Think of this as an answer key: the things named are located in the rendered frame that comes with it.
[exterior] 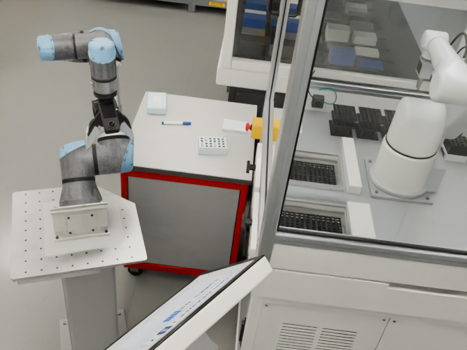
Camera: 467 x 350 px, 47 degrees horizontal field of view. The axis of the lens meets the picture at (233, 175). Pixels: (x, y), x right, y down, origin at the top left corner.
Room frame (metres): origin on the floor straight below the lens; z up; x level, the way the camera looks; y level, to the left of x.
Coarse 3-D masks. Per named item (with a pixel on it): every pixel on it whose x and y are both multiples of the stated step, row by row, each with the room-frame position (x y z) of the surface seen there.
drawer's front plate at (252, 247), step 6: (258, 192) 1.51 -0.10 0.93; (258, 198) 1.48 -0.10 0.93; (252, 204) 1.50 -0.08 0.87; (258, 204) 1.44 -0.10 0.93; (252, 210) 1.44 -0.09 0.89; (258, 210) 1.41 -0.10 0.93; (252, 216) 1.40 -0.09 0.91; (252, 222) 1.35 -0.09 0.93; (252, 228) 1.32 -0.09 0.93; (252, 234) 1.29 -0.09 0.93; (252, 240) 1.26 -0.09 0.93; (252, 246) 1.24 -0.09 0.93; (252, 252) 1.23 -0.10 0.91
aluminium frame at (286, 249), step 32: (320, 0) 1.14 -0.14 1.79; (320, 32) 1.15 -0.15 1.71; (288, 96) 1.14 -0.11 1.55; (288, 128) 1.14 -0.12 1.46; (288, 160) 1.14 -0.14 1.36; (256, 256) 1.15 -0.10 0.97; (288, 256) 1.14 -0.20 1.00; (320, 256) 1.14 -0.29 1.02; (352, 256) 1.14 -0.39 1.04; (384, 256) 1.14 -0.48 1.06; (416, 256) 1.15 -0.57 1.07; (448, 256) 1.14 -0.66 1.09; (448, 288) 1.14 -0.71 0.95
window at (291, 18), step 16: (288, 0) 1.94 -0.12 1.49; (288, 16) 1.80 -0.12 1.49; (288, 32) 1.68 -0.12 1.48; (288, 48) 1.57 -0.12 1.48; (288, 64) 1.47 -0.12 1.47; (272, 96) 1.92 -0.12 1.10; (272, 112) 1.77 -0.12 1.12; (272, 128) 1.63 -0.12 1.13; (272, 144) 1.51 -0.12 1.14; (272, 160) 1.41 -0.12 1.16
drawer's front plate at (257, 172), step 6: (258, 144) 1.81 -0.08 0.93; (258, 150) 1.77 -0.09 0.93; (258, 156) 1.73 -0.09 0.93; (258, 162) 1.69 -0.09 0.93; (258, 168) 1.65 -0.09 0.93; (258, 174) 1.61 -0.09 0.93; (258, 180) 1.58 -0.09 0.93; (258, 186) 1.55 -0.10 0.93; (252, 192) 1.62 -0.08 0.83; (252, 198) 1.56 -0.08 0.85
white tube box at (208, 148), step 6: (198, 138) 1.99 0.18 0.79; (204, 138) 2.00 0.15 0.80; (210, 138) 2.00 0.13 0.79; (216, 138) 2.00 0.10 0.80; (222, 138) 2.01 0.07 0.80; (198, 144) 1.97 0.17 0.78; (204, 144) 1.94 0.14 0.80; (210, 144) 1.95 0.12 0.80; (222, 144) 1.96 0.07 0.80; (204, 150) 1.92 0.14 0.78; (210, 150) 1.93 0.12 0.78; (216, 150) 1.93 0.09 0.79; (222, 150) 1.94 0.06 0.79
